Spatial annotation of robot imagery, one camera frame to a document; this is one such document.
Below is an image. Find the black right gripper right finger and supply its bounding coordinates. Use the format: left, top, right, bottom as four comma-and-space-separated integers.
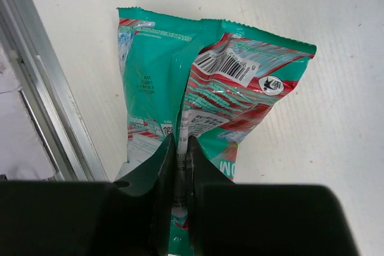
186, 137, 358, 255

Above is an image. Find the teal Fox's candy bag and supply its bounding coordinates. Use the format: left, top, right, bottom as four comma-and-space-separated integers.
118, 7, 316, 255

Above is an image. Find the aluminium table edge rail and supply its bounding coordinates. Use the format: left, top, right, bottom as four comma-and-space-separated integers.
1, 0, 107, 181

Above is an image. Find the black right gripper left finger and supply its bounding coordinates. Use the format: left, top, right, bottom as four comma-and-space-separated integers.
1, 135, 175, 255

